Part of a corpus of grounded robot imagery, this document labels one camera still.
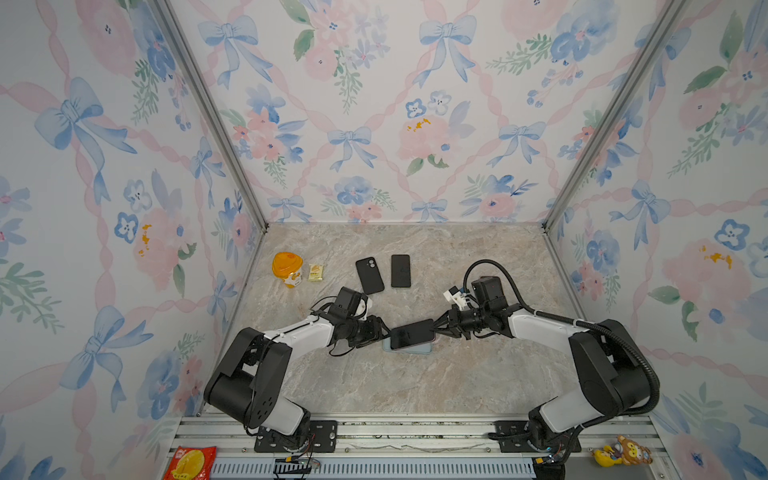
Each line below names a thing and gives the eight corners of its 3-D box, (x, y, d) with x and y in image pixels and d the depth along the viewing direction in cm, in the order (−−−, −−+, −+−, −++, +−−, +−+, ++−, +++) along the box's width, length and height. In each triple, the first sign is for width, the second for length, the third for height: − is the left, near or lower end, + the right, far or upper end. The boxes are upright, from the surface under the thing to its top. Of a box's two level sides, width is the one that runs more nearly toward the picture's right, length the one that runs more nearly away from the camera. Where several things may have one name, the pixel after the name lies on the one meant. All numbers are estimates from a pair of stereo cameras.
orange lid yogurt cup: (279, 290, 103) (269, 271, 95) (284, 272, 108) (275, 252, 99) (303, 290, 103) (295, 271, 95) (306, 272, 108) (299, 252, 99)
